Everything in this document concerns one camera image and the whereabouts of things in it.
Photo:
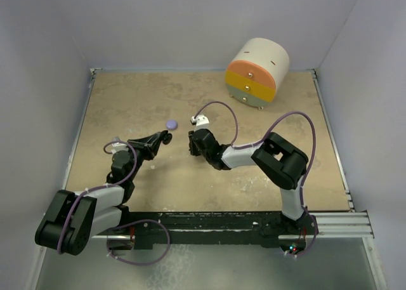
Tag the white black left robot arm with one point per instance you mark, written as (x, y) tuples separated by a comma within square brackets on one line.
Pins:
[(72, 218)]

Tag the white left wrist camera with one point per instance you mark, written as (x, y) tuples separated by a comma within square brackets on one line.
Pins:
[(117, 145)]

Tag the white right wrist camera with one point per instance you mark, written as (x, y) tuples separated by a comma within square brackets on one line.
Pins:
[(199, 122)]

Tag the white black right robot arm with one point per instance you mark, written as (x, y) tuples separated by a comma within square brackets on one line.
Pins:
[(284, 164)]

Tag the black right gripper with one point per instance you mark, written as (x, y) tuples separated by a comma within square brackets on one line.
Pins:
[(193, 151)]

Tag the cylindrical three-drawer storage box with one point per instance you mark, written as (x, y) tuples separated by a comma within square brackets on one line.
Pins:
[(255, 74)]

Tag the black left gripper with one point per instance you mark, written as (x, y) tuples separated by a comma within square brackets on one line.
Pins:
[(144, 144)]

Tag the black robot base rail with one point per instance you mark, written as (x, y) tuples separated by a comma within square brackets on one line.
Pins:
[(267, 229)]

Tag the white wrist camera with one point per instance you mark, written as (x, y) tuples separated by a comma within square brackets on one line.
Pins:
[(199, 122), (117, 145)]

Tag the aluminium table frame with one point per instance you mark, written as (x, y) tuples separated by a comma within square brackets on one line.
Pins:
[(223, 250)]

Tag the purple round earbud charging case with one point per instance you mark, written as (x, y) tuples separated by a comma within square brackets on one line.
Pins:
[(171, 124)]

